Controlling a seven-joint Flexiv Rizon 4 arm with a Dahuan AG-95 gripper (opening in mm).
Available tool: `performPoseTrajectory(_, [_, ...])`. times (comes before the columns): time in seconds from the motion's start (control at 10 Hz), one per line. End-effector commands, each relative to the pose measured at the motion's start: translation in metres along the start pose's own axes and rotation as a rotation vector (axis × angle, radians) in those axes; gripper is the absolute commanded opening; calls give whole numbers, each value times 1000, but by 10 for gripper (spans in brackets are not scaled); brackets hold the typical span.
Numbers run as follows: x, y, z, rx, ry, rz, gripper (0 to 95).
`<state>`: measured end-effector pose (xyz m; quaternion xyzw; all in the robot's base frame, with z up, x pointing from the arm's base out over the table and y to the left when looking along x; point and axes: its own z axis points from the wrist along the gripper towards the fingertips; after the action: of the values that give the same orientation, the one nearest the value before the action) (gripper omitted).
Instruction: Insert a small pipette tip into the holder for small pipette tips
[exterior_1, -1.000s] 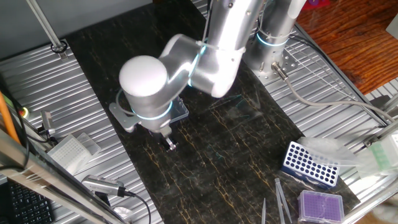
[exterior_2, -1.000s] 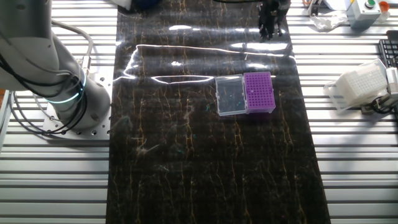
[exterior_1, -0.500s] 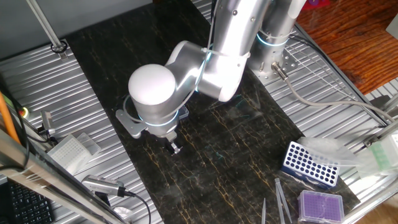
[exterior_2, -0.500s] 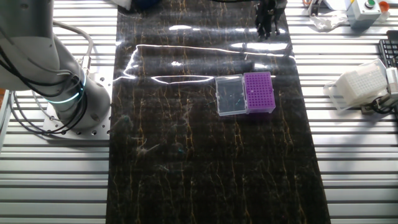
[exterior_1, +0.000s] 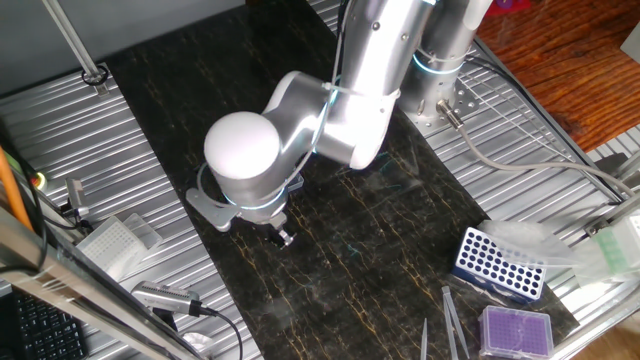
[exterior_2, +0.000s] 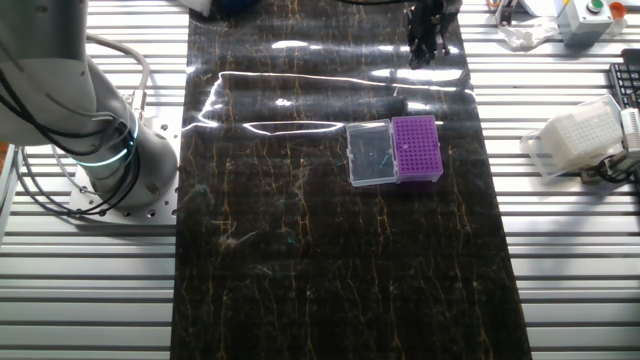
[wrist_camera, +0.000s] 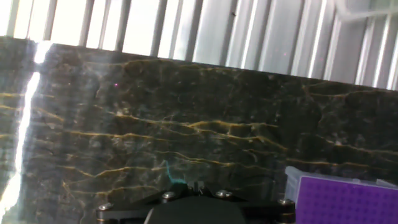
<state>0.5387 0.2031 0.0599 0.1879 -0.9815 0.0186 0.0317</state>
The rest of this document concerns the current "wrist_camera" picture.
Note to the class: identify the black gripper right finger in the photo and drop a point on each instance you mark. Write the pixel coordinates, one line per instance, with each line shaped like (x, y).
(267, 211)

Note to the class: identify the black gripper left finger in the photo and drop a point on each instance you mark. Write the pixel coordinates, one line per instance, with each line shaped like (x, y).
(130, 213)

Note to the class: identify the purple pipette tip holder box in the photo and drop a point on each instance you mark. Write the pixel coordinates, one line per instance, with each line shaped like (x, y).
(342, 199)

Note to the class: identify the white pipette tip box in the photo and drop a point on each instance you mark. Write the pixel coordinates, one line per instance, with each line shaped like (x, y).
(357, 14)

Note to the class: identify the dark marble pattern mat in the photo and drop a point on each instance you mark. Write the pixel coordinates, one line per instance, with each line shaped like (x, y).
(186, 124)

